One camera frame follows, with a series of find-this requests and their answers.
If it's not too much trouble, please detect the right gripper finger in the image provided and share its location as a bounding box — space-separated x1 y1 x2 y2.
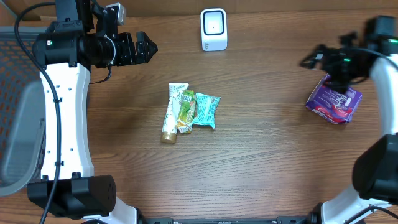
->
303 44 328 61
299 57 323 70

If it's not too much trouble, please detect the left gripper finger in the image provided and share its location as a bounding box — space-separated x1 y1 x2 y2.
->
136 31 158 50
135 48 158 64

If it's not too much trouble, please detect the purple pad package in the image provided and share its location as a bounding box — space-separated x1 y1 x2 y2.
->
305 74 363 124

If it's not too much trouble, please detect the green yellow snack packet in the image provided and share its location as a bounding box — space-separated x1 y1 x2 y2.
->
177 90 197 134

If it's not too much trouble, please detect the teal snack packet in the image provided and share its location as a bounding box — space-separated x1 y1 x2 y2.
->
192 93 221 129

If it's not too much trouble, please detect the white tube with gold cap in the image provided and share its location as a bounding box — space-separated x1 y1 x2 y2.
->
160 83 189 144

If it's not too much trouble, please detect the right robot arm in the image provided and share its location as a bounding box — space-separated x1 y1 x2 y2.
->
298 16 397 223

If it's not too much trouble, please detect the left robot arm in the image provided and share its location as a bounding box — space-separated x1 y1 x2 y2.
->
27 1 157 224

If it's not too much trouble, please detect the white barcode scanner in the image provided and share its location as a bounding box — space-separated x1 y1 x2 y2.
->
200 8 228 52

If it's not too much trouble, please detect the grey plastic mesh basket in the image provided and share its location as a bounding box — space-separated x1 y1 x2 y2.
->
1 27 45 197

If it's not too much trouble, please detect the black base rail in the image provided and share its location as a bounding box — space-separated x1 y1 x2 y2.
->
141 216 307 224

